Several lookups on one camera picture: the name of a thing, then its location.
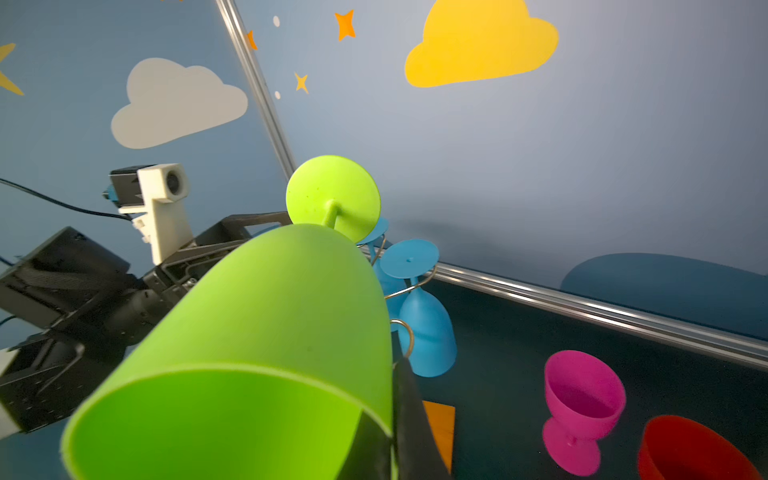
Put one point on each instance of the left aluminium corner post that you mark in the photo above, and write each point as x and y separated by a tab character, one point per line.
258	85

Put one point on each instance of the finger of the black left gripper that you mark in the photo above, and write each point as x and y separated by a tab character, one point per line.
215	243

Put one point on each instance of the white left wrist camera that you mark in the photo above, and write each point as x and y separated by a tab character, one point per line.
153	196

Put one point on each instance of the orange wooden rack base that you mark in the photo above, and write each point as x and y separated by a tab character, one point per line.
442	421

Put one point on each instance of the blue wine glass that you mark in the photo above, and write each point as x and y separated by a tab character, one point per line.
375	243
426	324

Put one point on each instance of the left blue wine glass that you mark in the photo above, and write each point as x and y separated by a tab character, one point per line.
375	243

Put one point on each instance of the red wine glass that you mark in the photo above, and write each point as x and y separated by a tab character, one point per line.
674	447

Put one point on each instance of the right blue wine glass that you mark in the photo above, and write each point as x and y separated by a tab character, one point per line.
426	324

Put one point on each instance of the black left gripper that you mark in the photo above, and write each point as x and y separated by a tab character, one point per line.
86	323

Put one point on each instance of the green wine glass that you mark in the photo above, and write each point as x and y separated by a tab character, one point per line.
263	369

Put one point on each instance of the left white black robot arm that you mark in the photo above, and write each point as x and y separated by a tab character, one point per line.
71	251

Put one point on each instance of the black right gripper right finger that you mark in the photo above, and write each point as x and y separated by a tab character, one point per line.
416	451

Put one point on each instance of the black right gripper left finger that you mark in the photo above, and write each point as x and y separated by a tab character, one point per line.
370	454

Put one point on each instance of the pink wine glass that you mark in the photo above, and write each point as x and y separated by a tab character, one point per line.
585	398

